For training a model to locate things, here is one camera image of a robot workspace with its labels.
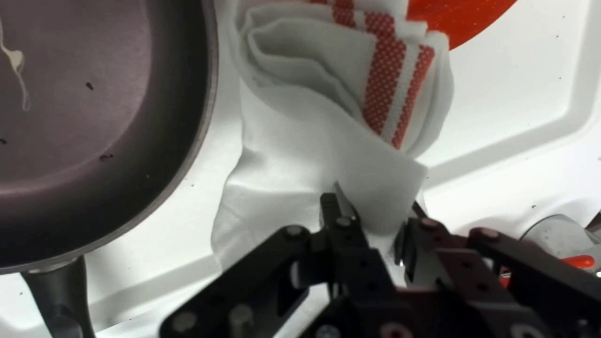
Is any white towel with red stripes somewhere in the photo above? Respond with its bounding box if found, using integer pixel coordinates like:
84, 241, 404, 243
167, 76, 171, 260
210, 0, 454, 269

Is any small silver metal pot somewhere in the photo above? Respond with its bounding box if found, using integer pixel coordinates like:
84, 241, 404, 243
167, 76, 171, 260
518, 213, 601, 279

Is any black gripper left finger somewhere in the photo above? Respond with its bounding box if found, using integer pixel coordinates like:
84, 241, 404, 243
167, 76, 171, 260
158, 181, 396, 338

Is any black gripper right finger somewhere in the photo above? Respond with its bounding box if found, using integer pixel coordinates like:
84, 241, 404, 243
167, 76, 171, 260
390, 202, 601, 338

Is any red plate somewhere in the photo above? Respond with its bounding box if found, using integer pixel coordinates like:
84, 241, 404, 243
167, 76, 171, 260
409, 0, 520, 53

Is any black frying pan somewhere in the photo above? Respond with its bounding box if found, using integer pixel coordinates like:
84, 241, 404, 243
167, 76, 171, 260
0, 0, 219, 338

